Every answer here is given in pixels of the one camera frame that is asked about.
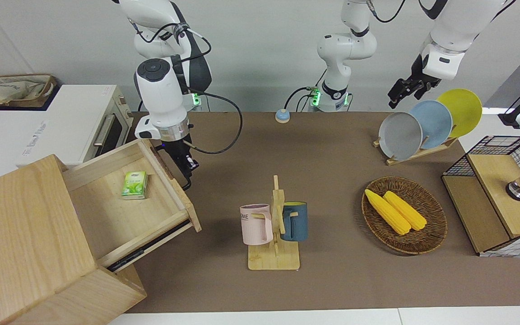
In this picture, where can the wooden mug rack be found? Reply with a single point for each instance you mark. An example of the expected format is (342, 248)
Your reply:
(273, 257)

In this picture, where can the white toaster oven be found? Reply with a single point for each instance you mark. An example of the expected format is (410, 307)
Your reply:
(61, 122)

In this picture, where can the yellow plate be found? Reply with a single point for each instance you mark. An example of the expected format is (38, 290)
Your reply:
(465, 110)

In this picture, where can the dark blue mug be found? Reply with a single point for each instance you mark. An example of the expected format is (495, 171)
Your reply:
(297, 221)

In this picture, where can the small blue round button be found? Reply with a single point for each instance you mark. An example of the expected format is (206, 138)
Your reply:
(282, 116)

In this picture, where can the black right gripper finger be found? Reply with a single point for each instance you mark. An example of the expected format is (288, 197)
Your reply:
(192, 163)
(186, 169)

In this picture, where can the wooden plate rack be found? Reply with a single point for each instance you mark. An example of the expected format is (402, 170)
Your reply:
(422, 153)

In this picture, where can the pink mug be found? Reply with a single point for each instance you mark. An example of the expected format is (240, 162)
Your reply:
(254, 223)

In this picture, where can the brown wicker basket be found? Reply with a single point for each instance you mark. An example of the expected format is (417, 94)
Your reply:
(422, 241)

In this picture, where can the light blue plate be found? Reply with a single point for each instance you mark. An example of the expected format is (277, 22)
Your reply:
(436, 122)

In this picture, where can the light wooden cabinet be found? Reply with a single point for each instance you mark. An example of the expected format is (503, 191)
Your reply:
(25, 234)

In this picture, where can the grey plate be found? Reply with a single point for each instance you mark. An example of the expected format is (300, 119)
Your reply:
(399, 137)

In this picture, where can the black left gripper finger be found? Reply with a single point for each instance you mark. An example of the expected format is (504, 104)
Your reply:
(420, 91)
(397, 92)

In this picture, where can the light wooden drawer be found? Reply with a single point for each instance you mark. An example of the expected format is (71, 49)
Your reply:
(106, 212)

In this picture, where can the brown table mat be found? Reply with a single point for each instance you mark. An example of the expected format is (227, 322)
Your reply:
(332, 280)

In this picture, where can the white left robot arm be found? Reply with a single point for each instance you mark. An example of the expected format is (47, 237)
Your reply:
(345, 45)

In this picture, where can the tan cloth bag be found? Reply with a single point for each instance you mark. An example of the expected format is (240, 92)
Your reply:
(16, 90)

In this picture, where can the small green carton box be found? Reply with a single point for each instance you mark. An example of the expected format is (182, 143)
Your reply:
(134, 185)

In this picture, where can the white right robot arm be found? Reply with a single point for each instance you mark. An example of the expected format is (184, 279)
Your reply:
(160, 99)

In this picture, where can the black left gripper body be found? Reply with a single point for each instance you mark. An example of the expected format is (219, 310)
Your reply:
(422, 81)

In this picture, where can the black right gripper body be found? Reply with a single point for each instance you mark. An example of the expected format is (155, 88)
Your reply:
(176, 149)

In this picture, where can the yellow corn cob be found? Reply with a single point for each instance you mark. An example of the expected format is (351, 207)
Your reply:
(386, 210)
(406, 211)

